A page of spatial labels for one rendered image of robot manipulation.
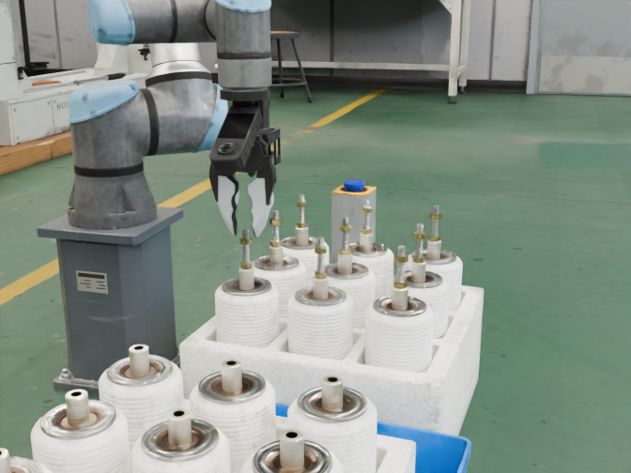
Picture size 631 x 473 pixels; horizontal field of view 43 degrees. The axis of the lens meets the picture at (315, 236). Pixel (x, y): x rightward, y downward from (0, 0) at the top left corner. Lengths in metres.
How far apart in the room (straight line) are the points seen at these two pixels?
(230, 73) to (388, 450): 0.54
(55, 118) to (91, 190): 2.44
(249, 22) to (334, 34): 5.15
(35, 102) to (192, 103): 2.32
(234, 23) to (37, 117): 2.62
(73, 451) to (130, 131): 0.66
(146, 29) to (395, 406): 0.62
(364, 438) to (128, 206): 0.68
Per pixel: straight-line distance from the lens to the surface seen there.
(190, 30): 1.18
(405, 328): 1.09
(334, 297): 1.15
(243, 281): 1.19
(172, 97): 1.38
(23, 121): 3.60
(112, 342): 1.42
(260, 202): 1.14
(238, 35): 1.10
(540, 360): 1.60
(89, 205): 1.36
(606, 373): 1.59
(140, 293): 1.38
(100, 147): 1.35
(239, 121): 1.11
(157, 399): 0.93
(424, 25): 6.11
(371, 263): 1.33
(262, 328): 1.18
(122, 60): 4.64
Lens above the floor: 0.67
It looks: 17 degrees down
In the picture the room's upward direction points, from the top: straight up
